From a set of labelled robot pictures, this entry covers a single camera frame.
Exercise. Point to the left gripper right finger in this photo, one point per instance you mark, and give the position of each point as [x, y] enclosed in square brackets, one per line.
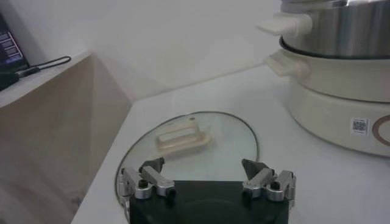
[271, 184]

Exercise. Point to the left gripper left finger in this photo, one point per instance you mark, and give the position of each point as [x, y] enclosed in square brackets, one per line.
[143, 182]

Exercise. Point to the glass pot lid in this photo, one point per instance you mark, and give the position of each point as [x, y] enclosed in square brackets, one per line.
[182, 140]

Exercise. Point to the stainless steel steamer basket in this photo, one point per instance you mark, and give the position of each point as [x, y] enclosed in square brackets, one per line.
[335, 30]

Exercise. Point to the cream electric cooking pot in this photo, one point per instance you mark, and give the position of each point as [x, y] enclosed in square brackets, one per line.
[329, 115]

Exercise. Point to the white side table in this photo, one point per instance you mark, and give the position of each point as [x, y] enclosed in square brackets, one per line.
[45, 79]

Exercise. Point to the black computer mouse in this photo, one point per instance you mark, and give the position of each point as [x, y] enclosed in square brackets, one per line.
[7, 80]

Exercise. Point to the black laptop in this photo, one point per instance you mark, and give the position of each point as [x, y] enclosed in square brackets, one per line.
[10, 51]

